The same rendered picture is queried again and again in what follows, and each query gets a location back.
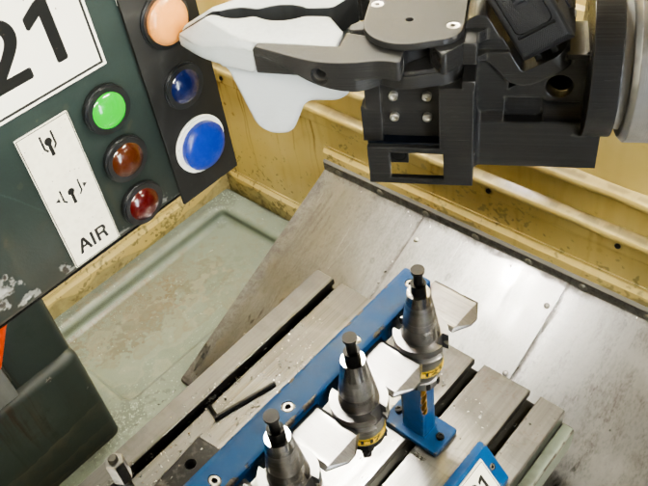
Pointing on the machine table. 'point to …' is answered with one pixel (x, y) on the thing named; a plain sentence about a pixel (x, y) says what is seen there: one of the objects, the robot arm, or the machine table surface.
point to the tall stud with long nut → (119, 470)
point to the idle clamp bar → (188, 463)
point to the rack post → (409, 411)
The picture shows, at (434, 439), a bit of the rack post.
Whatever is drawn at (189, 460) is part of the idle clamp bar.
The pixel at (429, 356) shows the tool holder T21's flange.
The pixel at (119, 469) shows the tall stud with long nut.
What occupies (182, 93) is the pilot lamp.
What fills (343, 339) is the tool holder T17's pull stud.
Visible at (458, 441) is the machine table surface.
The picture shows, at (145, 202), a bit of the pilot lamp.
